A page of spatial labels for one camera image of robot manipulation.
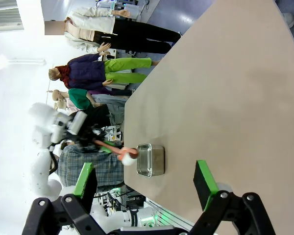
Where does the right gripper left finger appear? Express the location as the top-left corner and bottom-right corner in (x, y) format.
(22, 162), (106, 235)

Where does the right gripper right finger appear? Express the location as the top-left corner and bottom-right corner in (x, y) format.
(190, 160), (276, 235)

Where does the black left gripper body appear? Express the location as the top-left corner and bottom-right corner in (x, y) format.
(63, 121), (106, 153)

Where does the figure in plaid shirt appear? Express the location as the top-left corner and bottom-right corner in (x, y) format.
(57, 143), (125, 193)

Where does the mannequin in pale top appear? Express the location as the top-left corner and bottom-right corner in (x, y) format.
(53, 99), (75, 116)

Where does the mannequin in green shirt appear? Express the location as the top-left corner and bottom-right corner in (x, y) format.
(51, 88), (133, 111)

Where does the rectangular metal tray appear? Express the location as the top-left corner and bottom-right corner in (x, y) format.
(136, 142), (166, 177)

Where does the mannequin with green trousers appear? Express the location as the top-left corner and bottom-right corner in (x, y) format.
(48, 54), (160, 91)

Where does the ceiling tube light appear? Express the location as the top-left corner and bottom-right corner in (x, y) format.
(0, 54), (46, 70)

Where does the mannequin in white jacket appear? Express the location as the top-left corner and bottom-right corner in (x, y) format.
(44, 6), (182, 55)

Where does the white sneaker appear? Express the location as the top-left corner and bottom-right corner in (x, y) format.
(281, 12), (294, 28)

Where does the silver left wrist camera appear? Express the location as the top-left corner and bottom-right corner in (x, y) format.
(68, 111), (88, 135)

